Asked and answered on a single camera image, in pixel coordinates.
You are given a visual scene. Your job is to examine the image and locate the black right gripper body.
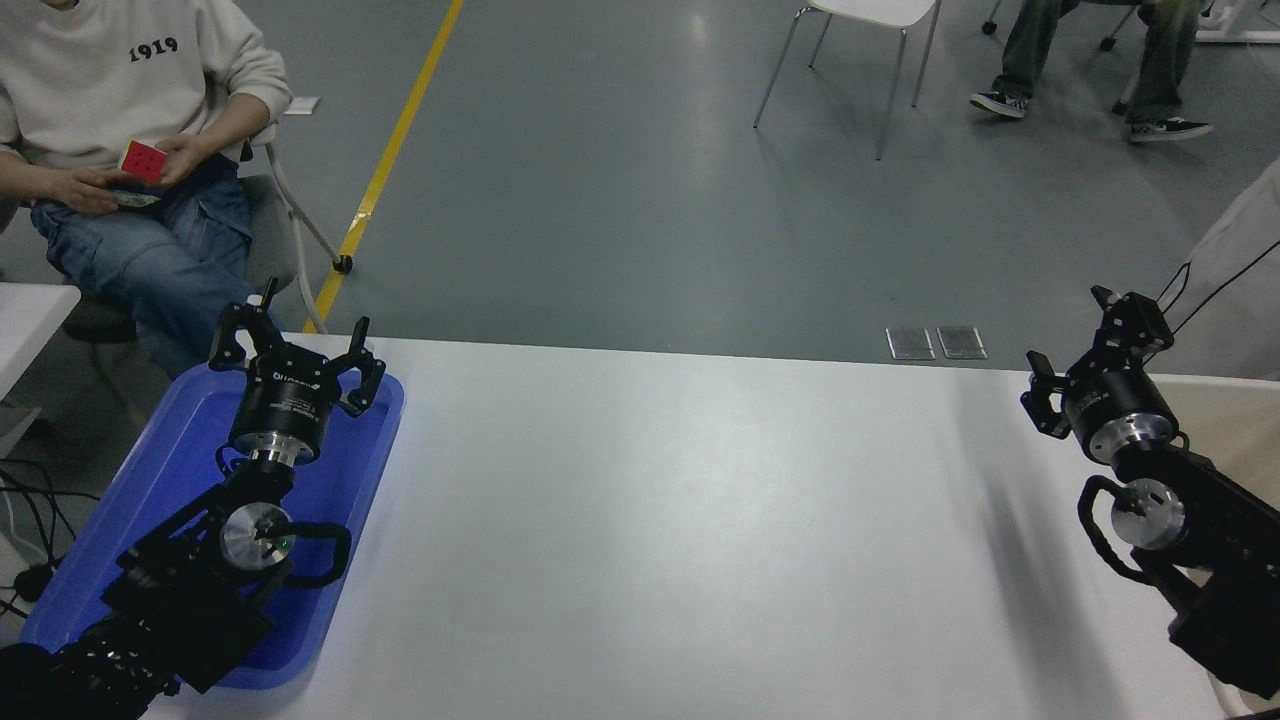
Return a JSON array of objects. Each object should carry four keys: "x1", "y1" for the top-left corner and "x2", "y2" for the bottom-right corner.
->
[{"x1": 1060, "y1": 370, "x2": 1181, "y2": 448}]

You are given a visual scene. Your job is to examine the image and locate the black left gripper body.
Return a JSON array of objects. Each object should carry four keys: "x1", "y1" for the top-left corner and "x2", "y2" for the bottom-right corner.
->
[{"x1": 230, "y1": 358, "x2": 335, "y2": 446}]

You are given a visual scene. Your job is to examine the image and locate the colourful puzzle cube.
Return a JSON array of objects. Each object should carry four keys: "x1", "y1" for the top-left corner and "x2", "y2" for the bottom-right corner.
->
[{"x1": 120, "y1": 140, "x2": 168, "y2": 186}]

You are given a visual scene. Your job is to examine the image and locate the seated person's left hand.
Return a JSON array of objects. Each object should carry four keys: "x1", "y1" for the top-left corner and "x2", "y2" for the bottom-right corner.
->
[{"x1": 158, "y1": 135, "x2": 217, "y2": 190}]

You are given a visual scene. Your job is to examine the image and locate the seated person's right hand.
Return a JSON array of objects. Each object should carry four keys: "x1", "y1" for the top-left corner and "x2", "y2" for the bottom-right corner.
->
[{"x1": 44, "y1": 166, "x2": 133, "y2": 216}]

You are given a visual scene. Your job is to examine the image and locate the grey chair with white legs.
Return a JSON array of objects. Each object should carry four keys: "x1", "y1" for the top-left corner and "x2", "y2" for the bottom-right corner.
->
[{"x1": 0, "y1": 120, "x2": 354, "y2": 431}]

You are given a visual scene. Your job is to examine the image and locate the blue plastic tray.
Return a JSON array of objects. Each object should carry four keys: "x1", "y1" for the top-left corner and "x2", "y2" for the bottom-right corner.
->
[{"x1": 20, "y1": 360, "x2": 406, "y2": 693}]

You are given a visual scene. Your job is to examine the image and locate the large pale bin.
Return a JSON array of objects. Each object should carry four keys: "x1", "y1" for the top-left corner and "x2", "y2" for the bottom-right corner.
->
[{"x1": 1150, "y1": 373, "x2": 1280, "y2": 720}]

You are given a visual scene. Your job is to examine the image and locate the standing person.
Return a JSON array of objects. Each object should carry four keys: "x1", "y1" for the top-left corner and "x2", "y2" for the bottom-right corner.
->
[{"x1": 1163, "y1": 155, "x2": 1280, "y2": 381}]

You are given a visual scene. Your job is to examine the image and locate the small white table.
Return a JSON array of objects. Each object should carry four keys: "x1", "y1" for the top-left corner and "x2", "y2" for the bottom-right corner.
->
[{"x1": 0, "y1": 283, "x2": 81, "y2": 461}]

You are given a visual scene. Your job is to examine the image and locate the seated person in sneakers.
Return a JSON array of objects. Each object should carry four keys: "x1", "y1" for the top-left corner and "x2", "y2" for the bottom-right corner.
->
[{"x1": 968, "y1": 0, "x2": 1216, "y2": 144}]

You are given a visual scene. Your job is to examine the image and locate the wheeled office chair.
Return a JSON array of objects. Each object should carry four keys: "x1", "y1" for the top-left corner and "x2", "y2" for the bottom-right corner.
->
[{"x1": 982, "y1": 0, "x2": 1151, "y2": 116}]

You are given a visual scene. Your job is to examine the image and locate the seated person with cube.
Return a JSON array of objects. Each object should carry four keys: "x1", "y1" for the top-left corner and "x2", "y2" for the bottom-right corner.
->
[{"x1": 0, "y1": 0, "x2": 294, "y2": 379}]

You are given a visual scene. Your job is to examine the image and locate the white table base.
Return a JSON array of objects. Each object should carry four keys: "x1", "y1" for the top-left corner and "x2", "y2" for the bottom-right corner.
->
[{"x1": 1195, "y1": 0, "x2": 1280, "y2": 44}]

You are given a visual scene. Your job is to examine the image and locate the white metal-legged chair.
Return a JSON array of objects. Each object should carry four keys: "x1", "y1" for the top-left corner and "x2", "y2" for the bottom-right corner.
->
[{"x1": 752, "y1": 0, "x2": 943, "y2": 161}]

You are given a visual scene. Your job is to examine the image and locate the black floor cables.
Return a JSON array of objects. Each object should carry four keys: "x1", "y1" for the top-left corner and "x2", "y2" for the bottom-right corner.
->
[{"x1": 0, "y1": 456, "x2": 101, "y2": 621}]

